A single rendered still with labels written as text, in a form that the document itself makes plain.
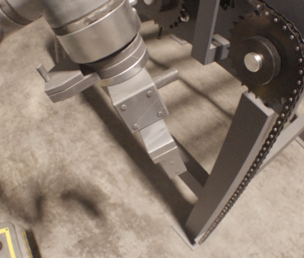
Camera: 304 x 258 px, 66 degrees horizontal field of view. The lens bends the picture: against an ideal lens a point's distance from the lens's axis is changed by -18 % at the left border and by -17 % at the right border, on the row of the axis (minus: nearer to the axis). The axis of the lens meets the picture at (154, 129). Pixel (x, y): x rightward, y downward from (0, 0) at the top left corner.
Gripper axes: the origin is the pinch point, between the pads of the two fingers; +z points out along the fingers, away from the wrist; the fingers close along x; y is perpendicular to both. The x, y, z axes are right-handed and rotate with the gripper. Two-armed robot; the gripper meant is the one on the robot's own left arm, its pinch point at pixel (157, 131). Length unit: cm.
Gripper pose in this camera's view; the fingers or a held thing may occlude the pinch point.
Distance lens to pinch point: 42.1
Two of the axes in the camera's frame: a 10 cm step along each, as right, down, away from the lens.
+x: -3.0, -6.5, 6.9
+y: 8.9, -4.6, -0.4
